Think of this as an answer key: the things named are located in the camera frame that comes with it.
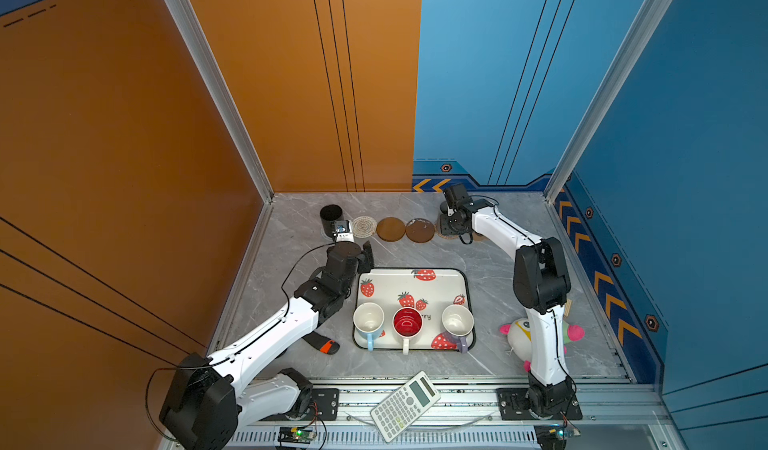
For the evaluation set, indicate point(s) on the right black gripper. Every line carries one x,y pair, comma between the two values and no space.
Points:
443,223

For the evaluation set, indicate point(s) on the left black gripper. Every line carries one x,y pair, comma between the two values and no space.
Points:
364,259

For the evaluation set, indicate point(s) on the plain brown wooden coaster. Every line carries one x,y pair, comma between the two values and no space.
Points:
391,229

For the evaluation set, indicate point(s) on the dark brown scratched coaster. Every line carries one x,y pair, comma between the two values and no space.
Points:
420,230

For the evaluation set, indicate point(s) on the white mug blue handle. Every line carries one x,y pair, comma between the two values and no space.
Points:
368,320

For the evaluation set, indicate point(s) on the black mug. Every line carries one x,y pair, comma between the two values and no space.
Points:
329,214

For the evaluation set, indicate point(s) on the woven rattan coaster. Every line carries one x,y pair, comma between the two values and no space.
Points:
441,234

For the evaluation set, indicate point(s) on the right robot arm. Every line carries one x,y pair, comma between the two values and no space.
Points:
541,284

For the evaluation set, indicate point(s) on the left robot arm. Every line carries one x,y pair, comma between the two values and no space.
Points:
258,354

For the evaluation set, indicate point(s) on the strawberry print serving tray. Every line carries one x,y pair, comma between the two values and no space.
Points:
428,290

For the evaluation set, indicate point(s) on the red interior mug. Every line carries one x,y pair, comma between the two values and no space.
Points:
407,324

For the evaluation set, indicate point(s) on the black orange tool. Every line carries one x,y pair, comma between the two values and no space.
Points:
322,343

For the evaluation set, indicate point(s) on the white unicorn plush toy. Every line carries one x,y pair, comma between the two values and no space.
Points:
518,336

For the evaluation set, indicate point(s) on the white scientific calculator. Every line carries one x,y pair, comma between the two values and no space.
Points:
404,406

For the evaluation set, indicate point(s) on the left circuit board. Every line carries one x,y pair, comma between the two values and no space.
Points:
296,438

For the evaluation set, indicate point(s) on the circuit board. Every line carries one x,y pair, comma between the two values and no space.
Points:
555,437
296,438

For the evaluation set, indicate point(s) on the right circuit board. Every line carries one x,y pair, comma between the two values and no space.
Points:
555,437

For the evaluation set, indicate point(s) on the white mug purple handle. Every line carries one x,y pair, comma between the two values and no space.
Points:
458,322

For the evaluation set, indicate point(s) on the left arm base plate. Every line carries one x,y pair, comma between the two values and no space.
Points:
321,402

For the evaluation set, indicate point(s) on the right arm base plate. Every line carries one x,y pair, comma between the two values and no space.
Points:
536,404

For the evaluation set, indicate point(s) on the aluminium front rail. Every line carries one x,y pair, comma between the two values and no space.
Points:
607,404

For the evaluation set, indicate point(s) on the right aluminium corner post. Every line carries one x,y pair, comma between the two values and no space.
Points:
646,21

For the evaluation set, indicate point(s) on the aluminium corner post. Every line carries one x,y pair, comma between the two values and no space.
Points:
646,21
186,21

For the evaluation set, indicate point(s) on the left aluminium corner post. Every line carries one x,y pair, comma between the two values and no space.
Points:
186,21

